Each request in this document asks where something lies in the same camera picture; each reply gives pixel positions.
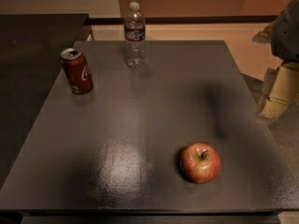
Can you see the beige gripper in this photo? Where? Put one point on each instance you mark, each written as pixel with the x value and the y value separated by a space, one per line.
pixel 286 37

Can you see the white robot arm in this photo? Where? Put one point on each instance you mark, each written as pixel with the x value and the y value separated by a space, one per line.
pixel 282 35

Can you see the red apple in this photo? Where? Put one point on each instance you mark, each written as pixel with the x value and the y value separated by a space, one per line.
pixel 200 162

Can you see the clear plastic water bottle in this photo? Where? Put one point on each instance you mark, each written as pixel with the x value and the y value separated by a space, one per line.
pixel 135 35

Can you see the red cola can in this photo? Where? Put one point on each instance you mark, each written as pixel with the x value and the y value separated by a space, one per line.
pixel 77 70

